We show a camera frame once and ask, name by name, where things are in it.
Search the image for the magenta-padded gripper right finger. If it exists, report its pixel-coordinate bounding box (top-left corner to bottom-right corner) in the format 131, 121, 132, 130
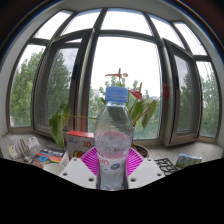
124, 147, 167, 190

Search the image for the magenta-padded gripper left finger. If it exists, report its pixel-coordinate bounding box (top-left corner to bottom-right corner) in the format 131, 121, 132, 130
58, 146, 101, 190

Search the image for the clear plastic water bottle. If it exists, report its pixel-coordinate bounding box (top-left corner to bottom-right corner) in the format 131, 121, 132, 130
93, 86, 135, 192

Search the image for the black grid mat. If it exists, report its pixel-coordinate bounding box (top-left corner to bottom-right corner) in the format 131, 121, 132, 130
153, 157, 179, 177

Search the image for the white and red carton box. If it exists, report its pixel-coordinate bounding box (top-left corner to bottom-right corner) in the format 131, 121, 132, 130
65, 130, 96, 160

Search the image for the colourful flat book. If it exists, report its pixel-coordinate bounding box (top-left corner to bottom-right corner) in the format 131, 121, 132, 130
30, 147, 68, 169

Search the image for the light blue small box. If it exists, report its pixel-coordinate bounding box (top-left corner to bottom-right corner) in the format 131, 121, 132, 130
174, 153, 203, 170

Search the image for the potted plant in white pot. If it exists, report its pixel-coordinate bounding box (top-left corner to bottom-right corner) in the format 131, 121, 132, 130
49, 68, 171, 159

